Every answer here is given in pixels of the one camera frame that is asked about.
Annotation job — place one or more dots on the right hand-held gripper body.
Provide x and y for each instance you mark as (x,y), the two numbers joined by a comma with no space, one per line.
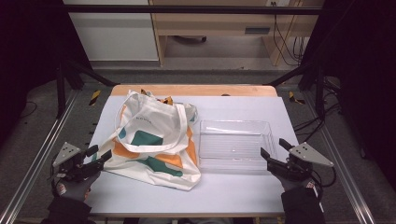
(306,155)

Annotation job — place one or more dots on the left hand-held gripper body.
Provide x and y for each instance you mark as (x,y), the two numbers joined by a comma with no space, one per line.
(67,155)

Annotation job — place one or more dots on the clear plastic tray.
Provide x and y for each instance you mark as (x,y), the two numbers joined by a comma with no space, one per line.
(233,146)

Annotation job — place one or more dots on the white tote bag orange green print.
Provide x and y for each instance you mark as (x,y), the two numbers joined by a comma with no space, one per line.
(149,124)

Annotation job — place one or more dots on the orange black snack packet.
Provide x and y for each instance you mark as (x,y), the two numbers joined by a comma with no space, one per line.
(168,100)

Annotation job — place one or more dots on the person's right hand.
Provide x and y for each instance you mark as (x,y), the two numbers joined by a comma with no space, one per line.
(295,185)

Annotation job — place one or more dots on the person's left hand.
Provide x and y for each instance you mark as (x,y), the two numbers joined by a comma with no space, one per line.
(73,189)

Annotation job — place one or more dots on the black metal stand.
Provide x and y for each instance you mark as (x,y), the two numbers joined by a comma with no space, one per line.
(60,90)
(319,90)

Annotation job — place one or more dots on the black curtain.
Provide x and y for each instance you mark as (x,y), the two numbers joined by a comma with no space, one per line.
(364,62)
(28,46)

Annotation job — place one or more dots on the white cabinet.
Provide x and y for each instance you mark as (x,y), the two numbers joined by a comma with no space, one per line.
(115,34)

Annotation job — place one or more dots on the wooden desk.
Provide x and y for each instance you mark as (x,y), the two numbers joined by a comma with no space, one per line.
(218,21)

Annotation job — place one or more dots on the black horizontal bar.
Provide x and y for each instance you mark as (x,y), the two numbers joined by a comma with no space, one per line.
(186,9)

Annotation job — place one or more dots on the aluminium rail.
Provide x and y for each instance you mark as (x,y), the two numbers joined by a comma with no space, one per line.
(37,161)
(342,168)

